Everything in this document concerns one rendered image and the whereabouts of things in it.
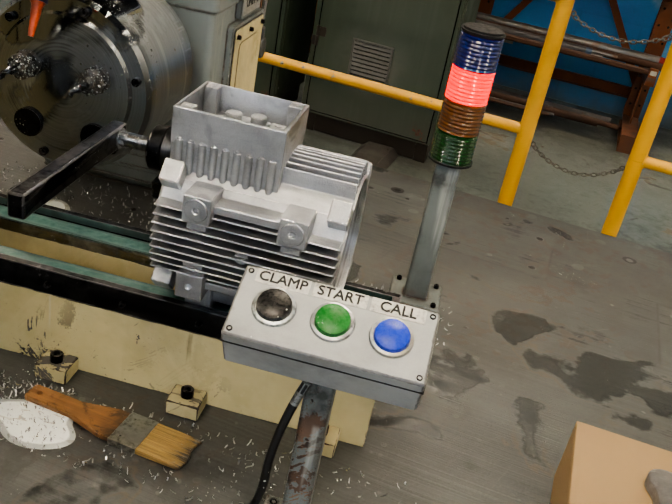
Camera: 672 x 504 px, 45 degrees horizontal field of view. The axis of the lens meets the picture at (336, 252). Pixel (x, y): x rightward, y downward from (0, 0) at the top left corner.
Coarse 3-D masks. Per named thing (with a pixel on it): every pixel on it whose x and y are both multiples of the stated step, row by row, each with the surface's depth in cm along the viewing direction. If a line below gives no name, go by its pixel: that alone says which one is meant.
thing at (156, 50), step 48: (48, 0) 106; (96, 0) 106; (144, 0) 115; (0, 48) 111; (48, 48) 109; (96, 48) 107; (144, 48) 109; (0, 96) 114; (48, 96) 112; (96, 96) 110; (144, 96) 110; (48, 144) 116
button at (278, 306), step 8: (264, 296) 66; (272, 296) 66; (280, 296) 66; (288, 296) 66; (256, 304) 66; (264, 304) 66; (272, 304) 66; (280, 304) 66; (288, 304) 66; (264, 312) 65; (272, 312) 65; (280, 312) 65; (288, 312) 66; (272, 320) 65; (280, 320) 66
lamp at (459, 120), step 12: (444, 96) 110; (444, 108) 110; (456, 108) 108; (468, 108) 108; (480, 108) 108; (444, 120) 110; (456, 120) 109; (468, 120) 109; (480, 120) 110; (456, 132) 109; (468, 132) 110
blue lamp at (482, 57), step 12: (468, 36) 104; (456, 48) 107; (468, 48) 105; (480, 48) 104; (492, 48) 104; (456, 60) 107; (468, 60) 105; (480, 60) 105; (492, 60) 105; (480, 72) 105; (492, 72) 106
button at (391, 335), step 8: (384, 320) 66; (392, 320) 66; (376, 328) 65; (384, 328) 65; (392, 328) 65; (400, 328) 65; (376, 336) 65; (384, 336) 65; (392, 336) 65; (400, 336) 65; (408, 336) 65; (384, 344) 64; (392, 344) 64; (400, 344) 64; (408, 344) 65; (392, 352) 65
